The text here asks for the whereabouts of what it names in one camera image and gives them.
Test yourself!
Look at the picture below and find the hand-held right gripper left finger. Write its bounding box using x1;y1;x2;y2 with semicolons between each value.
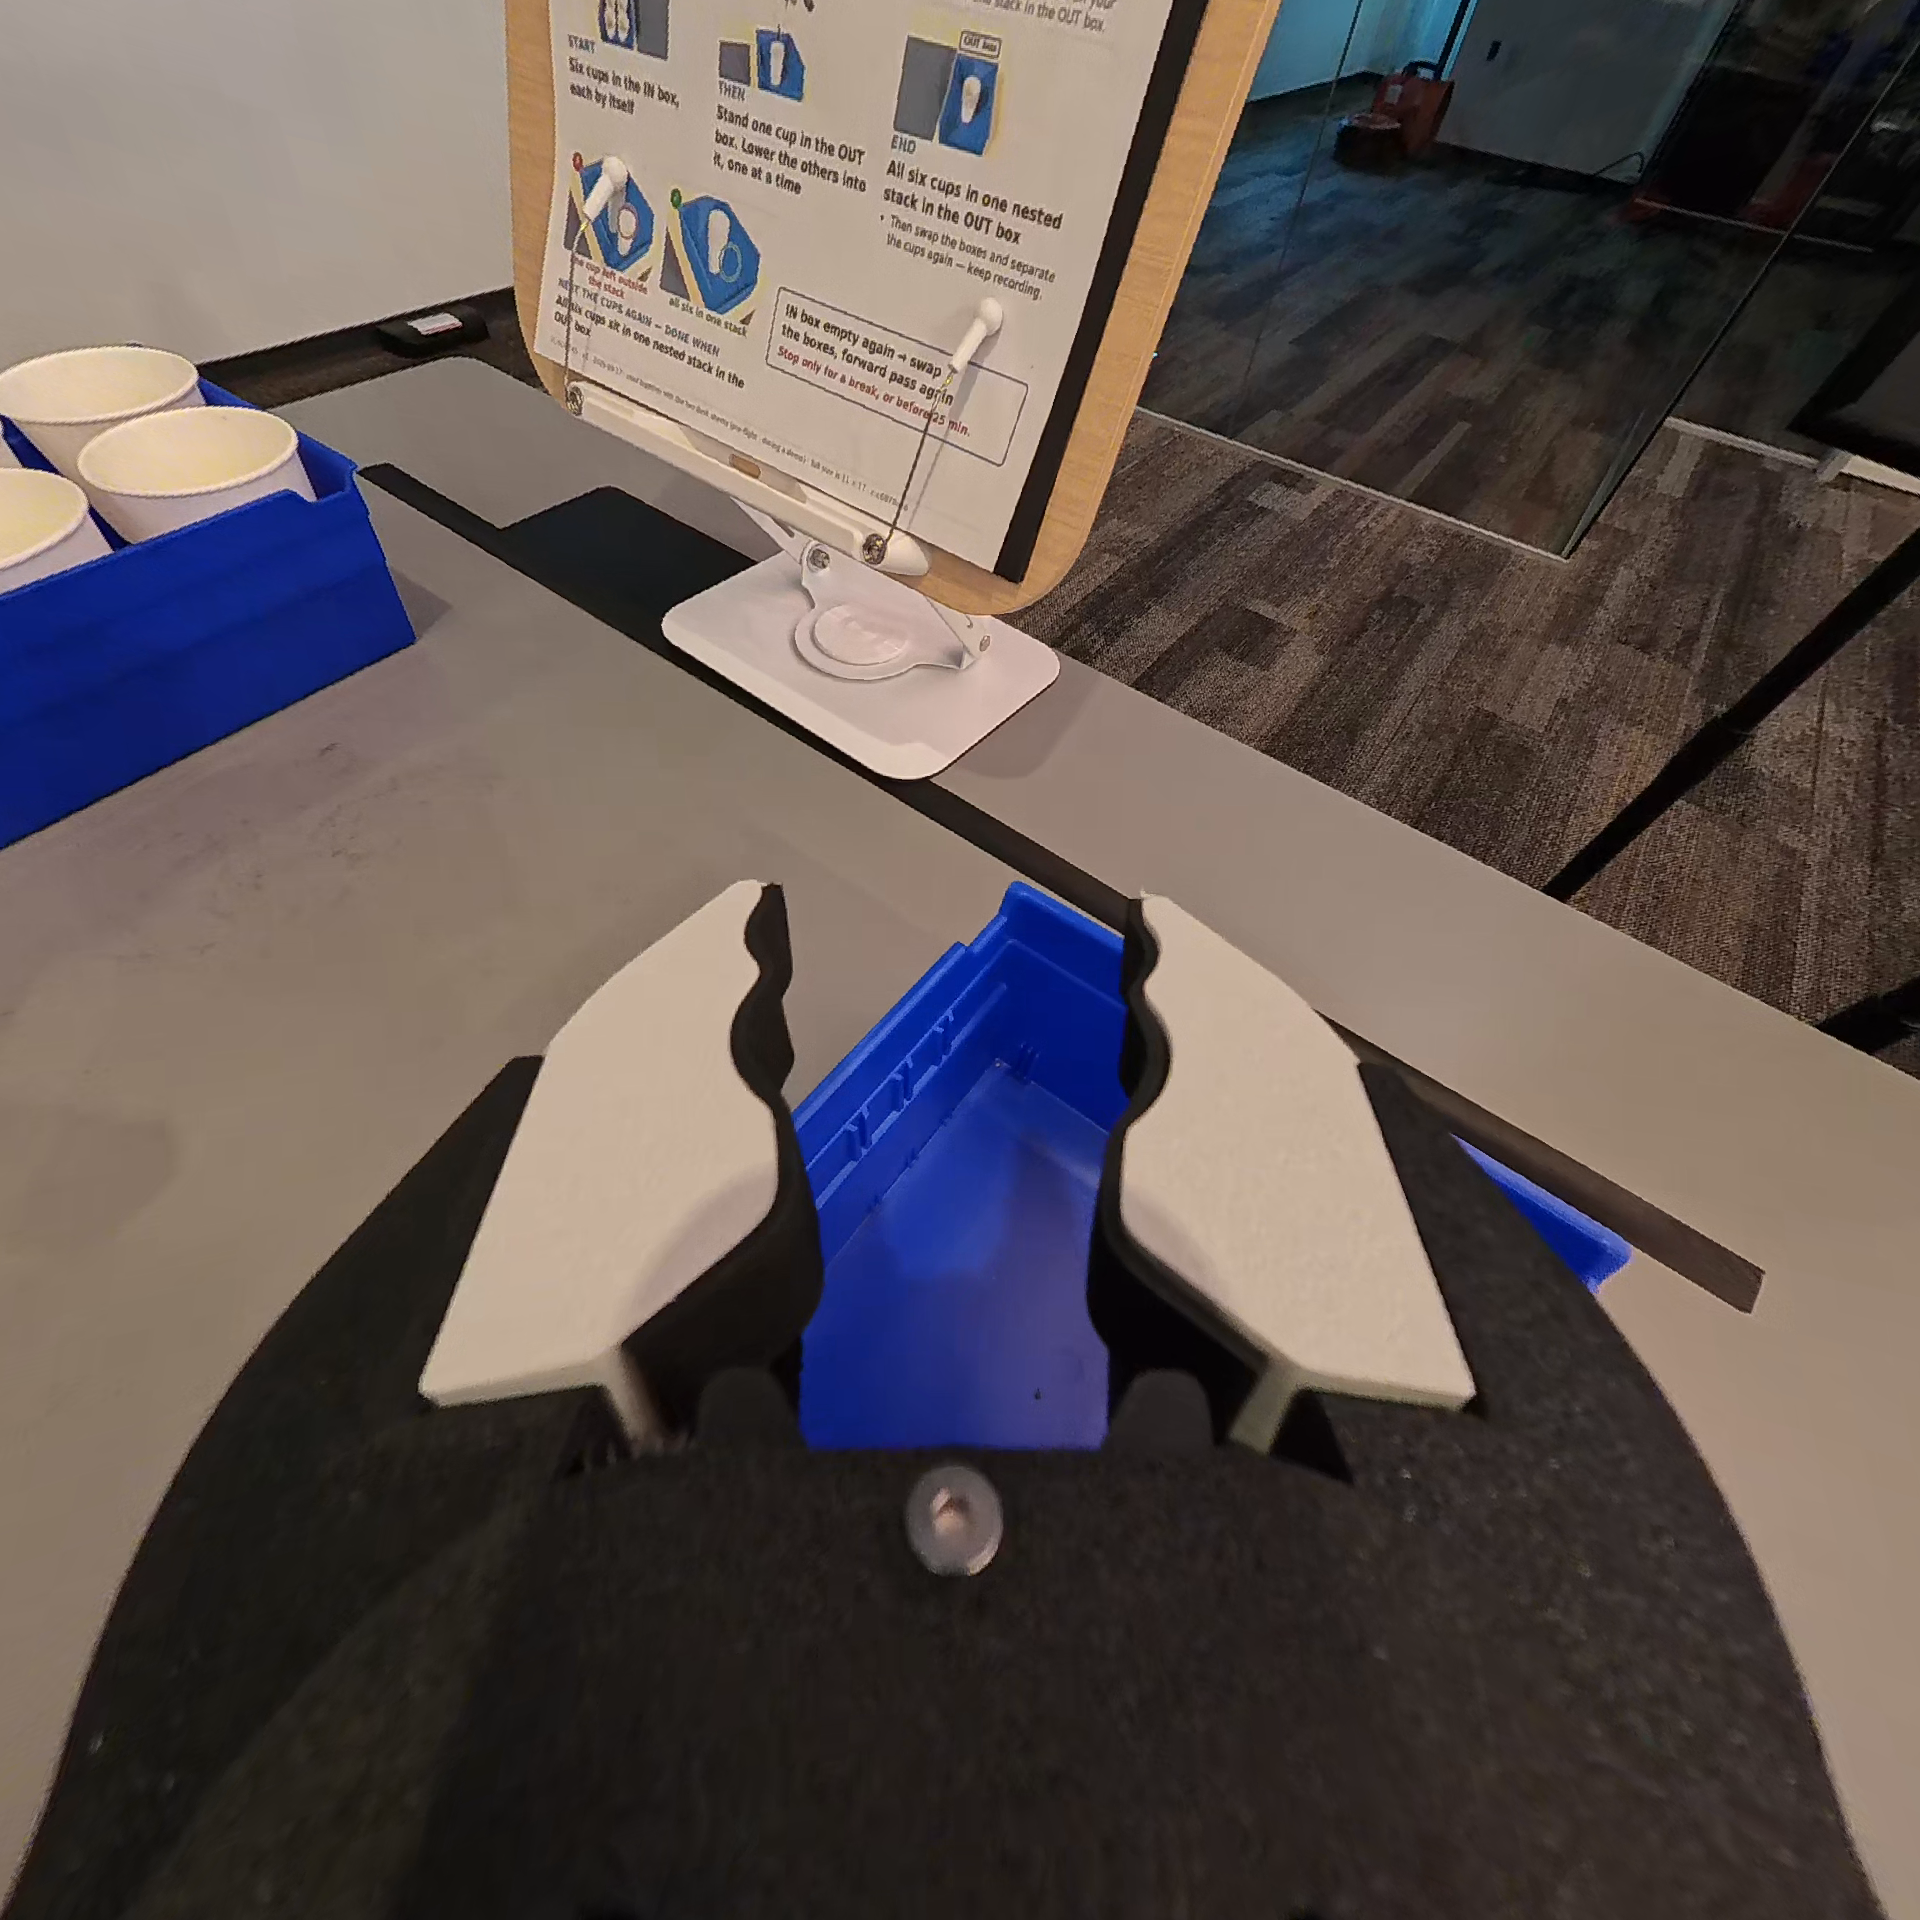
418;879;828;1450

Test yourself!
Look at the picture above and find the white board stand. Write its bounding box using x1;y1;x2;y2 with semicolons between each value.
662;496;1065;783

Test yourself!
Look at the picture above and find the wooden instruction board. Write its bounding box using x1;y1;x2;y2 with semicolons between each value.
505;0;1282;616

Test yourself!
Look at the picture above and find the blue plastic bin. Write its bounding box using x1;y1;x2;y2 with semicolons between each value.
0;377;419;850
794;879;1638;1457

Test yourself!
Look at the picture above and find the small red floor object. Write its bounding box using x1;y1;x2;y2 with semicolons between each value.
1342;61;1461;170

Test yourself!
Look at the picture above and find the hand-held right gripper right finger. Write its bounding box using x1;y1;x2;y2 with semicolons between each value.
1088;892;1482;1461

